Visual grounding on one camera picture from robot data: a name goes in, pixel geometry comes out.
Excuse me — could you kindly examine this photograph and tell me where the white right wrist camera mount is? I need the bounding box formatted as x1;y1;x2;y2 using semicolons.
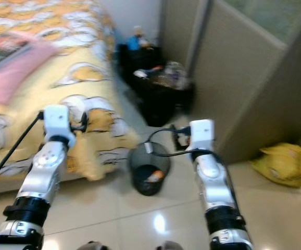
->
189;119;215;153

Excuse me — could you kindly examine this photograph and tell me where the yellow cartoon print blanket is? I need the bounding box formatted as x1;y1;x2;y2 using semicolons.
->
0;0;141;183

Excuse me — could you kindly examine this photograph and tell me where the black mesh waste basket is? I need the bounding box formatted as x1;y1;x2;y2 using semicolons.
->
129;142;172;197

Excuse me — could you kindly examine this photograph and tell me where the pink pillow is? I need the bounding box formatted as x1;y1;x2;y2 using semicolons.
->
0;37;60;105

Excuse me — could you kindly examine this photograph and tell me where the grey robot left foot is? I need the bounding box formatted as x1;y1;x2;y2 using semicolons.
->
80;241;109;250

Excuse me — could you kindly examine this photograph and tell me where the yellow bag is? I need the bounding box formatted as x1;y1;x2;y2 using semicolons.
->
250;142;301;188

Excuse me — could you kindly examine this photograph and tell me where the grey robot foot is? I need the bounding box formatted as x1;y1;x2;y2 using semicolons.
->
80;241;109;250
156;241;185;250

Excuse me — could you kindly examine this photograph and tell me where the dark red cover book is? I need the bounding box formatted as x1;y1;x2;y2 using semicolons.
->
0;32;36;67

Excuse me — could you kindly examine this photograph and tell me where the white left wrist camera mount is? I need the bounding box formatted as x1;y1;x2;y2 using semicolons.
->
44;104;76;144

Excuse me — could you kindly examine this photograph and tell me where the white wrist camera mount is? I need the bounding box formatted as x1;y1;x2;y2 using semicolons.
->
44;104;76;144
189;119;215;153

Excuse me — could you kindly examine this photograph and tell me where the beige wardrobe door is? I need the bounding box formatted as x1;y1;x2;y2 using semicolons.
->
158;0;301;165

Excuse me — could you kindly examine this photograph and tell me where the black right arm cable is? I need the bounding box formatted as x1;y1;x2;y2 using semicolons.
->
143;127;232;209

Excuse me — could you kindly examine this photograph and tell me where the grey robot right foot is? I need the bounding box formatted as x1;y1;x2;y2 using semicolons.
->
156;241;185;250

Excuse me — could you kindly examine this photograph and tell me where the small orange bottle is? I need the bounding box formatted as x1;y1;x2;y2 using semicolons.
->
145;170;164;183

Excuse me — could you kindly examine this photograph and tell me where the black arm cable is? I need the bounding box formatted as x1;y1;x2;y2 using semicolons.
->
0;112;45;196
143;127;232;209

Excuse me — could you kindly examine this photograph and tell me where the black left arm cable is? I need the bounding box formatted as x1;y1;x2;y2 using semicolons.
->
0;112;45;196

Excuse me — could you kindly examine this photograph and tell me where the black nightstand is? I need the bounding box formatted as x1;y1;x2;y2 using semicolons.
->
116;43;164;92

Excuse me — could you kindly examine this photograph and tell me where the small blue toy figure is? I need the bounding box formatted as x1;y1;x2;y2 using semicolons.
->
127;25;151;51

